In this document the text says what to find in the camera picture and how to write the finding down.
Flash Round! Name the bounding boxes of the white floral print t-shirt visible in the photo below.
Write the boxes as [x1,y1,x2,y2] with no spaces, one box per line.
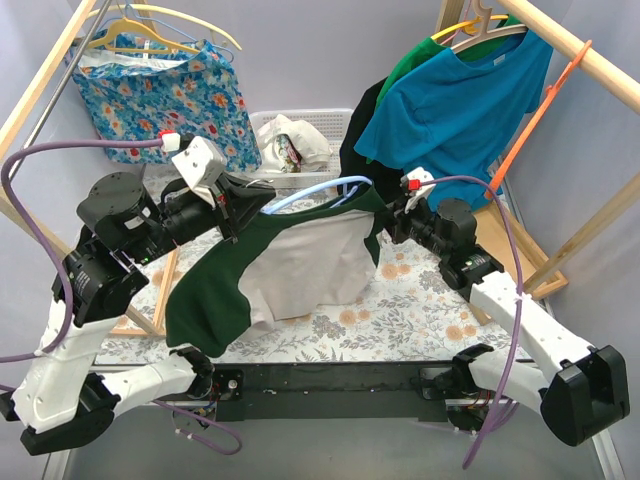
[255,114,333,174]

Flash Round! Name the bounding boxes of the light blue hanger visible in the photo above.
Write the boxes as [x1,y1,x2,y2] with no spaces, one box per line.
[261,175,373,215]

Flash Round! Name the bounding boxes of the green and grey raglan shirt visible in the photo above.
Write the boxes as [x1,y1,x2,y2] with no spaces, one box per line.
[165,185,386,358]

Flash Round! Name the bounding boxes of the blue t-shirt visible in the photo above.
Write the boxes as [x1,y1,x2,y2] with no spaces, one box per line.
[355,31,553,210]

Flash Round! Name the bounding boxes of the orange plastic hanger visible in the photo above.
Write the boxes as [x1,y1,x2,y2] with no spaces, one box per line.
[489,40,592,190]

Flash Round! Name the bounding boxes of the beige wooden hanger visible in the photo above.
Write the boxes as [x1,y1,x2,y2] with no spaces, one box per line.
[451,0,528,54]

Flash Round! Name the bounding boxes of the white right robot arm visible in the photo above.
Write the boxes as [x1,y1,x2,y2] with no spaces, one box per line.
[216,181,629,446]

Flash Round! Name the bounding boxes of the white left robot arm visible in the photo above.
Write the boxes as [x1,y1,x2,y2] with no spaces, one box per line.
[1,172,276,456]

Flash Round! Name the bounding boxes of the black t-shirt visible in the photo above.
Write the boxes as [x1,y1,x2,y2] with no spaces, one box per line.
[338,77,412,201]

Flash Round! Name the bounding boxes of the cream plastic hanger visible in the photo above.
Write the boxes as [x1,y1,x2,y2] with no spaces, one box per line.
[89,1,243,54]

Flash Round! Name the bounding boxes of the bright green t-shirt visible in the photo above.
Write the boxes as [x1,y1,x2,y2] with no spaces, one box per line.
[375,37,505,109]

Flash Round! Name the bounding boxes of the yellow plastic hanger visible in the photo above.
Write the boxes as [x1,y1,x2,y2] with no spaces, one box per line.
[87,17,199,55]

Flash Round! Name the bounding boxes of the yellow right hanger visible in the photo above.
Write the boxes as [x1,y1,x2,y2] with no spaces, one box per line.
[431,16,482,42]

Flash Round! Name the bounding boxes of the right wooden rack base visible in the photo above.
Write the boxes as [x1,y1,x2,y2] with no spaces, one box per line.
[473,202,569,301]

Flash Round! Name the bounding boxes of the floral patterned table mat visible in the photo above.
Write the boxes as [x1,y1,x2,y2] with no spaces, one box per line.
[95,205,548,366]

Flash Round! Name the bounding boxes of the right wooden clothes rack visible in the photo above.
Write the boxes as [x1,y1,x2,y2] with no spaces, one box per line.
[432,0,640,306]

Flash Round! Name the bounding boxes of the wooden clothes rack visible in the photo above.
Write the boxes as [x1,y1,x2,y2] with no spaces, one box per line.
[432,0,640,306]
[0,0,214,346]

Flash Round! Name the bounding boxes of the left wooden clothes rack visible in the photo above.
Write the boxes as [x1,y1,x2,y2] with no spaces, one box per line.
[0,0,214,346]

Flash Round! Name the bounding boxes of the white perforated plastic basket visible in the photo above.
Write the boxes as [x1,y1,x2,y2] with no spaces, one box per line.
[249,108,353,189]

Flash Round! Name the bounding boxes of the blue floral garment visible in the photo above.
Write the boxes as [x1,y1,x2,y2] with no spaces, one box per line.
[72,33,261,172]

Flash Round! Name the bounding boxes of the metal rod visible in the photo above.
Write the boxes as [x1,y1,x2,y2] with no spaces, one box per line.
[1,1,96,162]

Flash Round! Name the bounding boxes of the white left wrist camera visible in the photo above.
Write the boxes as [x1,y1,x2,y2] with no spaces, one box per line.
[160,132,226,208]

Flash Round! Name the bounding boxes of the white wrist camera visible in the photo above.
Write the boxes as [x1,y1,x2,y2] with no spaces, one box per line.
[160,132,226,208]
[401,167,435,213]

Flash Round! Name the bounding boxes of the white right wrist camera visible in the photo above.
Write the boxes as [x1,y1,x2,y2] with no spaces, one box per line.
[401,167,435,213]

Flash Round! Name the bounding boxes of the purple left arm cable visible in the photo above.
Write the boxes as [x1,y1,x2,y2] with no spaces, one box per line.
[0,138,244,455]

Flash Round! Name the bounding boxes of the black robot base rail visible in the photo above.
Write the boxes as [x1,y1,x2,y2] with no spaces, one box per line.
[199,362,494,424]

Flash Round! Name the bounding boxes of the thin blue wire hanger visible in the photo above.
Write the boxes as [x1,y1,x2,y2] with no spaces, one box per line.
[108,1,242,61]

